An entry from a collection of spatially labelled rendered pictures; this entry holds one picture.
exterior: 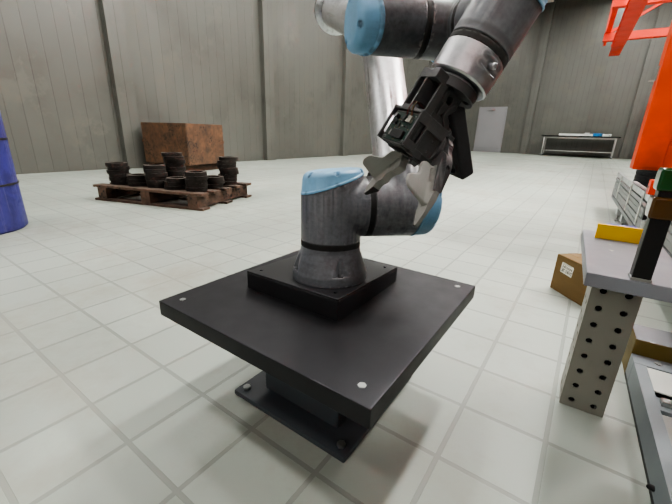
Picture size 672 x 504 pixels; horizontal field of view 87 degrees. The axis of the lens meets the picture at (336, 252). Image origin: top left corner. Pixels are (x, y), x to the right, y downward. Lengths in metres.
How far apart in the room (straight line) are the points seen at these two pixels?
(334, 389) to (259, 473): 0.35
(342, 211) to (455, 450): 0.62
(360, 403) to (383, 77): 0.80
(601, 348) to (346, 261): 0.69
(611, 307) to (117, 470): 1.20
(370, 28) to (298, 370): 0.57
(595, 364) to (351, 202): 0.77
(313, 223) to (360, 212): 0.11
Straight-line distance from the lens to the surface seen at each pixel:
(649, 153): 3.29
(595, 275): 0.88
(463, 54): 0.56
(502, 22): 0.58
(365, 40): 0.64
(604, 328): 1.13
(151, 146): 7.13
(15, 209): 3.28
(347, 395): 0.62
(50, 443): 1.14
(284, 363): 0.68
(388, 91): 1.02
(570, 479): 1.05
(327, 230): 0.81
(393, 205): 0.84
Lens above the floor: 0.70
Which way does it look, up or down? 19 degrees down
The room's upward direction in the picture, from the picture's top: 2 degrees clockwise
